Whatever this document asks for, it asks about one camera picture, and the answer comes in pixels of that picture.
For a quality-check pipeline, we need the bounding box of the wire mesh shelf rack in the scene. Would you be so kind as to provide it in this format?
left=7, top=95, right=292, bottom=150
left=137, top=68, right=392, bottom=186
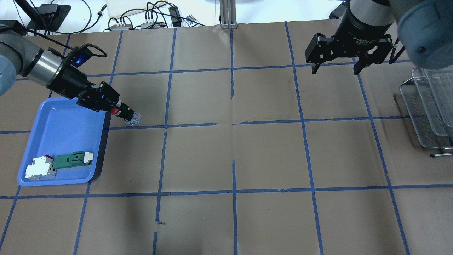
left=400, top=66, right=453, bottom=158

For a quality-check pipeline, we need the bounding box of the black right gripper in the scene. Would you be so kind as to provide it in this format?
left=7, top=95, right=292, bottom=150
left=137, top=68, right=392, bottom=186
left=305, top=7, right=394, bottom=75

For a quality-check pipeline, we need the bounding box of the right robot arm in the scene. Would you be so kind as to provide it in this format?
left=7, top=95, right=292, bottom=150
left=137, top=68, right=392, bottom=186
left=305, top=0, right=453, bottom=75

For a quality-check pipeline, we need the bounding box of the aluminium frame post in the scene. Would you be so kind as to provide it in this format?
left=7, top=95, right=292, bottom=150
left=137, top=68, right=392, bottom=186
left=219, top=0, right=238, bottom=29

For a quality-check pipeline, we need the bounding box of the green terminal block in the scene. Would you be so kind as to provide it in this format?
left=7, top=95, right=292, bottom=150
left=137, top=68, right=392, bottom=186
left=52, top=151, right=94, bottom=170

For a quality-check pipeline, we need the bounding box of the black camera stand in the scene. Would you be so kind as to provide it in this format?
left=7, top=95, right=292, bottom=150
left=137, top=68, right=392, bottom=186
left=14, top=0, right=71, bottom=32

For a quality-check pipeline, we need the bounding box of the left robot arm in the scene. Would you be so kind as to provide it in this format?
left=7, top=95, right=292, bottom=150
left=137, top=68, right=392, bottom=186
left=1, top=24, right=134, bottom=120

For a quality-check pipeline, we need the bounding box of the red emergency stop button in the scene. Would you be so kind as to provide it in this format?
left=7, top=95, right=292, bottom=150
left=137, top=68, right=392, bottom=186
left=110, top=107, right=141, bottom=126

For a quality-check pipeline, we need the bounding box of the white circuit breaker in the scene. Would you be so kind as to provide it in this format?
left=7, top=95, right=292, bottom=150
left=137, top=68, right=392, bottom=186
left=25, top=155, right=56, bottom=180

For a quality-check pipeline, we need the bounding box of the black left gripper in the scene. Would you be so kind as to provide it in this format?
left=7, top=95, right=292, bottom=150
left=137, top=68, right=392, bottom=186
left=46, top=65, right=129, bottom=115

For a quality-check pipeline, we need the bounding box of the blue plastic tray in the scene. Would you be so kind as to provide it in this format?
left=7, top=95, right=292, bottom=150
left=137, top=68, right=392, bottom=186
left=17, top=97, right=111, bottom=187

